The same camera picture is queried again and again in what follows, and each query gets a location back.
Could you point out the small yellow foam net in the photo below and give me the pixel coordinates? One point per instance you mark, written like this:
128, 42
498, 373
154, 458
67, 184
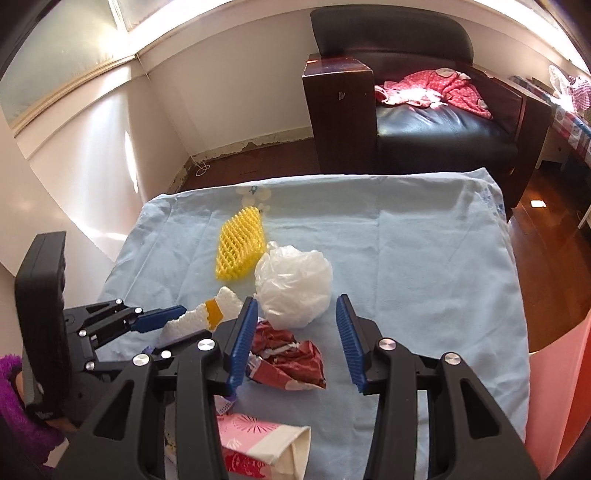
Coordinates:
240, 244

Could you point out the black leather armchair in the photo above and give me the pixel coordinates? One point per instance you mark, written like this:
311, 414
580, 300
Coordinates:
438, 129

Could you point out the white foam piece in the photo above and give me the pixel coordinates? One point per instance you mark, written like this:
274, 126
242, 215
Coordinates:
189, 323

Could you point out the light blue bed sheet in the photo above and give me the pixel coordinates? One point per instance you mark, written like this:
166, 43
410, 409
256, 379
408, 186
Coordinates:
415, 258

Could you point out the white side table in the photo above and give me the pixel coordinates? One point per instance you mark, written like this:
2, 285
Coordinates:
554, 147

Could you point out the checked tablecloth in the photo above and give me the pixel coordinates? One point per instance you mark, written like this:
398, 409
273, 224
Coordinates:
572, 129

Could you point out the white crumpled plastic bag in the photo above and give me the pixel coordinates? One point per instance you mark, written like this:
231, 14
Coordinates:
559, 81

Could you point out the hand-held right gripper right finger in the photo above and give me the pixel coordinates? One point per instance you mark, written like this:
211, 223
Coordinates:
351, 341

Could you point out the pink dotted garment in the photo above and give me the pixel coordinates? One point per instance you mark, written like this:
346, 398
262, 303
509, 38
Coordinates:
443, 87

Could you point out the pink printed paper carton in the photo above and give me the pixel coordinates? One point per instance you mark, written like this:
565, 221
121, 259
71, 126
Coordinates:
258, 438

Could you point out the dark red wrapper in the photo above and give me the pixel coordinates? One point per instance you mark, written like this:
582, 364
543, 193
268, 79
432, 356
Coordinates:
295, 364

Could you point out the person's left forearm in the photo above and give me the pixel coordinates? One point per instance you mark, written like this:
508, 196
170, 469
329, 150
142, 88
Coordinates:
18, 424

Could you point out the pink plastic bucket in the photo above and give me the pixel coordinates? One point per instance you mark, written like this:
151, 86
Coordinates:
568, 392

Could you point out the pink gingham cloth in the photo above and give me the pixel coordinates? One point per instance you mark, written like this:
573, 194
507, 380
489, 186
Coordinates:
581, 92

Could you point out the frosted glass window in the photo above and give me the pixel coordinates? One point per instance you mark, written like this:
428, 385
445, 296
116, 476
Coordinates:
60, 55

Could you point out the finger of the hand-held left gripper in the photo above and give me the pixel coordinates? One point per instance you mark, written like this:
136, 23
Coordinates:
157, 318
120, 360

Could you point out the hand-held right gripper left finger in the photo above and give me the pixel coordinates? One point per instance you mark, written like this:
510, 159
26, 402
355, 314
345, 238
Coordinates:
240, 346

